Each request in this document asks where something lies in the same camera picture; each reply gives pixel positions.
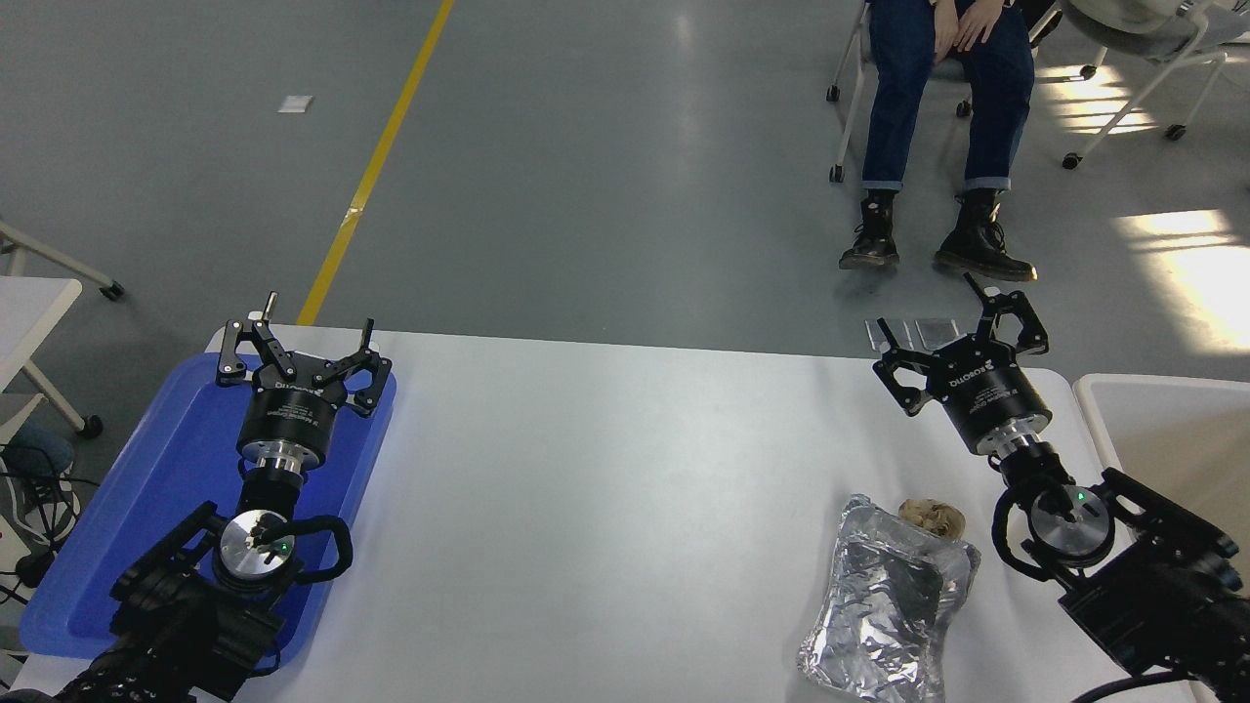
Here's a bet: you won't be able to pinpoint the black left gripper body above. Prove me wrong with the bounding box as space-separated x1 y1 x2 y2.
240 353 343 458

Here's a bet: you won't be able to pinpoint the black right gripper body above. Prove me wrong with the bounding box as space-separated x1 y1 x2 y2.
933 337 1054 455

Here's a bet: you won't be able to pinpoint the seated person's left hand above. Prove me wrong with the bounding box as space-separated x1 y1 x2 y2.
957 0 1002 52

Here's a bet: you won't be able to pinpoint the crumpled tan paper ball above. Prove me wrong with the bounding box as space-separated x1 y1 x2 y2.
898 499 968 541

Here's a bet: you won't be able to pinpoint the blue plastic tray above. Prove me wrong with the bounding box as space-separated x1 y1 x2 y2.
20 351 398 675

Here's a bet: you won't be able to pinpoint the large pale bin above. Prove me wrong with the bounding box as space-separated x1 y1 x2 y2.
1072 373 1250 703

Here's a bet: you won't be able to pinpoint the crumpled silver foil tray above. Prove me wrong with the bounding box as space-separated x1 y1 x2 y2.
797 493 981 703

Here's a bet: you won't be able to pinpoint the seated person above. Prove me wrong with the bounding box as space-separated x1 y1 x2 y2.
838 0 1056 284

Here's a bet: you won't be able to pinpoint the grey-blue round item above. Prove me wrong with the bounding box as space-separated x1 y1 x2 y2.
0 422 75 479

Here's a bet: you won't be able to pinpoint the white side table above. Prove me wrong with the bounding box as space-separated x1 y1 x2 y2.
0 276 104 440

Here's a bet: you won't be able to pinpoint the white wheeled chair grey seat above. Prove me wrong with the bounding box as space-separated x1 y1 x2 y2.
1060 0 1250 170

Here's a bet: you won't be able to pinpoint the white wheeled frame leg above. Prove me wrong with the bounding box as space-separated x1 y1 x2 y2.
0 220 126 302

